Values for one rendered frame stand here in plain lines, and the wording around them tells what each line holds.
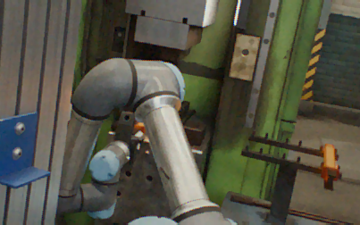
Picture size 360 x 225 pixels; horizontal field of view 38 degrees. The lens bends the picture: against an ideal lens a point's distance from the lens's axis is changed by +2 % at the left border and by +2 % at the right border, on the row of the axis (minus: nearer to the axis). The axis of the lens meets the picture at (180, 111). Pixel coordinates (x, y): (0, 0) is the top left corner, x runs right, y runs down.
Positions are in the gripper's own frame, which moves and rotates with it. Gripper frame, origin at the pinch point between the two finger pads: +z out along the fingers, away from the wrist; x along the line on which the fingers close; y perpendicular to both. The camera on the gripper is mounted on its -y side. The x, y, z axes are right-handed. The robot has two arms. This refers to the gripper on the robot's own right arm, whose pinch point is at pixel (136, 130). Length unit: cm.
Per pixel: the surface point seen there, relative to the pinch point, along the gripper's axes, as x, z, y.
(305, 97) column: 106, 593, 70
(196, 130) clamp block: 17.3, 27.7, 3.0
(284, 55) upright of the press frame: 44, 42, -30
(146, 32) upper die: -7.6, 27.4, -30.5
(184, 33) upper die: 6.5, 27.4, -32.7
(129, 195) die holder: -3.6, 22.0, 32.2
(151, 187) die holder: 4.3, 21.9, 27.1
